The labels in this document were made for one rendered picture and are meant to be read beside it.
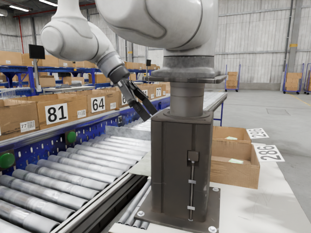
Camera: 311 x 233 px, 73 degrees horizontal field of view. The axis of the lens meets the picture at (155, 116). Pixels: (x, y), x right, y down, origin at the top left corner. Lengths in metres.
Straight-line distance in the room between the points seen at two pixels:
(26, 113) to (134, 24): 0.98
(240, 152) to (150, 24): 0.92
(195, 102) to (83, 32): 0.39
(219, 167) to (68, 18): 0.76
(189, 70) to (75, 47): 0.33
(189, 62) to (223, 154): 0.72
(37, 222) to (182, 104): 0.58
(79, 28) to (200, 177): 0.55
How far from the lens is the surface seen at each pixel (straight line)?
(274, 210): 0.87
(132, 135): 1.53
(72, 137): 1.42
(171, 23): 0.44
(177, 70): 0.60
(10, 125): 1.26
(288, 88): 14.29
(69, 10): 0.71
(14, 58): 6.67
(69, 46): 0.65
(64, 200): 0.90
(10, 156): 1.20
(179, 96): 0.63
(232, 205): 0.84
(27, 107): 1.30
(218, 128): 1.49
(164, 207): 0.74
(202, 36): 0.58
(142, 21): 0.41
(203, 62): 0.61
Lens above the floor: 1.21
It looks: 12 degrees down
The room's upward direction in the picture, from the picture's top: straight up
